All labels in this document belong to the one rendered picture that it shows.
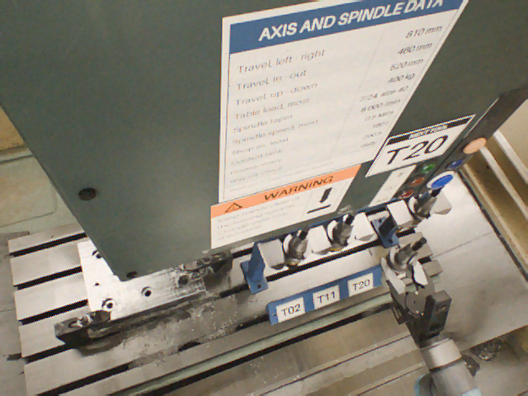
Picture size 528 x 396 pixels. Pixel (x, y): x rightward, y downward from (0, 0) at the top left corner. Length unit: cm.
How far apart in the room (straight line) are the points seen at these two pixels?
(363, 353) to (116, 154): 126
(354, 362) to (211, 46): 129
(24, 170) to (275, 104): 170
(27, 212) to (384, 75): 164
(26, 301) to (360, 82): 117
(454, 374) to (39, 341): 101
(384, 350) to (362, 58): 127
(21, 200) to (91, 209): 153
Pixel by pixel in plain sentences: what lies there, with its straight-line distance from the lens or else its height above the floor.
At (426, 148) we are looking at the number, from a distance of 49.
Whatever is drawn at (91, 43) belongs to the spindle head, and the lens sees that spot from 23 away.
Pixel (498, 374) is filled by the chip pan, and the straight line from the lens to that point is 174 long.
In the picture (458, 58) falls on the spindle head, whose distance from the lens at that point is 37.
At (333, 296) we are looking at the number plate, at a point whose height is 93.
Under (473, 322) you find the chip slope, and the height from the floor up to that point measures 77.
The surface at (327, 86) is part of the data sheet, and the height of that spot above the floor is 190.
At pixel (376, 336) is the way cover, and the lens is 149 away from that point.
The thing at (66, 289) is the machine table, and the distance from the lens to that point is 133.
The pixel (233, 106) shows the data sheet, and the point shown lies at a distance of 28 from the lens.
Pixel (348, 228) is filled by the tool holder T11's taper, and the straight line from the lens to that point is 96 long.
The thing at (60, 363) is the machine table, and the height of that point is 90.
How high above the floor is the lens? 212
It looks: 62 degrees down
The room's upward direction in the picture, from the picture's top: 11 degrees clockwise
